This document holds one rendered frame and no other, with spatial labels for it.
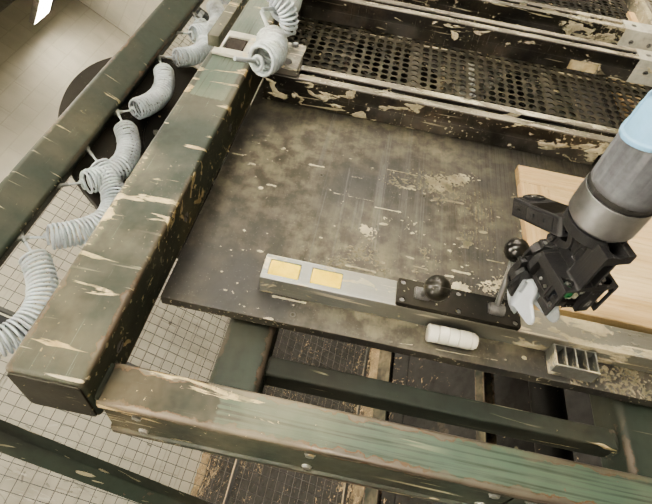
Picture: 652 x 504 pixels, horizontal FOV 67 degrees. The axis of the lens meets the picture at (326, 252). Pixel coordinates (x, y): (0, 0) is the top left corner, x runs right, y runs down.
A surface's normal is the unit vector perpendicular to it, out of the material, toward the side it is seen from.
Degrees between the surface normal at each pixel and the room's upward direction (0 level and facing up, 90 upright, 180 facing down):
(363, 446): 60
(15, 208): 90
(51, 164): 90
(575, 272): 36
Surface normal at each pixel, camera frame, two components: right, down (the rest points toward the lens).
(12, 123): 0.59, -0.40
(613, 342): 0.11, -0.62
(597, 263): -0.98, 0.07
